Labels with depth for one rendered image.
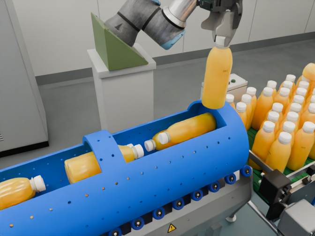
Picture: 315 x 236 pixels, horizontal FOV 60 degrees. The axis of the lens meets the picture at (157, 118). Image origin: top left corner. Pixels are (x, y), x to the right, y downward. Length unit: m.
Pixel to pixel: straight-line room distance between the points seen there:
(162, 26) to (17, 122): 1.58
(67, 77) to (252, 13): 2.84
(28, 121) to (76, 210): 1.89
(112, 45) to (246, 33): 3.45
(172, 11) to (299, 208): 1.03
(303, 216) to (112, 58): 1.06
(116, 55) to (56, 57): 2.29
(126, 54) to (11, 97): 1.26
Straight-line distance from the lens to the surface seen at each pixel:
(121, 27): 1.48
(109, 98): 1.53
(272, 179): 1.04
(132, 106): 1.60
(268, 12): 4.77
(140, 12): 1.48
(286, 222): 1.19
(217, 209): 1.08
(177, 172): 0.78
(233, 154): 0.89
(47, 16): 3.50
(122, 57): 1.42
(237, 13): 0.73
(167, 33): 1.46
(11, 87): 2.39
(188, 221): 1.03
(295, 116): 1.17
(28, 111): 2.50
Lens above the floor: 1.73
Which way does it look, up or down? 36 degrees down
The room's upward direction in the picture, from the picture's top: straight up
